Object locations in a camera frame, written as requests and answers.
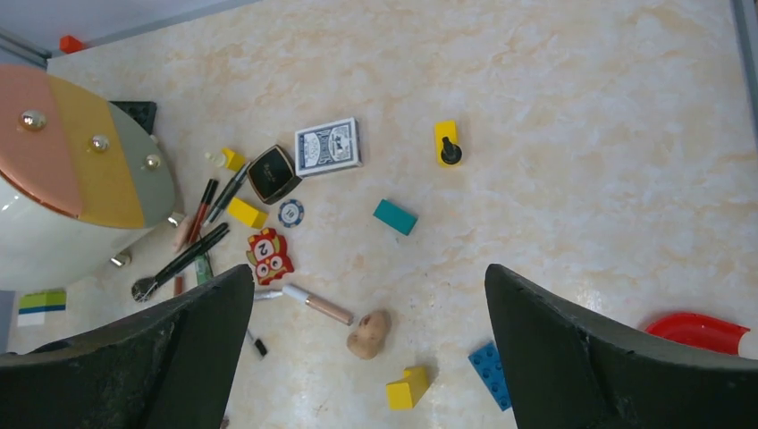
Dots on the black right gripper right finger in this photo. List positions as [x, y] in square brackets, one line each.
[569, 367]

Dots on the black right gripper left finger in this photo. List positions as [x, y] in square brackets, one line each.
[168, 366]

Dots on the potato shaped toy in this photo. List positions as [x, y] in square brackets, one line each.
[369, 337]

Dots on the white round drawer organizer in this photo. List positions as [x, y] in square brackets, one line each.
[80, 181]

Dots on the black makeup brush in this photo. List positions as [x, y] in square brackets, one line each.
[144, 288]

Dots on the blue lego brick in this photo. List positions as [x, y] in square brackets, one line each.
[487, 363]

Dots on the green tube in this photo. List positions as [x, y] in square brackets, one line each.
[203, 269]

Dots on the silver small tube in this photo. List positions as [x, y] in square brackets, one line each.
[267, 294]

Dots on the red plastic horseshoe toy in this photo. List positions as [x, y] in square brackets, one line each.
[706, 332]

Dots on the green blue white block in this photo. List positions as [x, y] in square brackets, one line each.
[34, 307]

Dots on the yellow cube block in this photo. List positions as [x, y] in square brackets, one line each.
[247, 214]

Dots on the black eyeliner pen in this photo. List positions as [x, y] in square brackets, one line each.
[227, 194]

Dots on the small yellow block with cap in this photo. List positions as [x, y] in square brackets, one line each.
[227, 159]

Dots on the black square compact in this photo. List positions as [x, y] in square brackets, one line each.
[272, 175]

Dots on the teal block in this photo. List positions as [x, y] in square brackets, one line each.
[395, 217]

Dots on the yellow block with black knob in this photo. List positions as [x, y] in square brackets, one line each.
[446, 142]

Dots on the black lego plate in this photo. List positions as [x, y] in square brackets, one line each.
[142, 112]

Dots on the blue playing card box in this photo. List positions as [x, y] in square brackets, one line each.
[329, 147]

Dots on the small orange block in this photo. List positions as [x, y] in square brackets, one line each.
[69, 44]

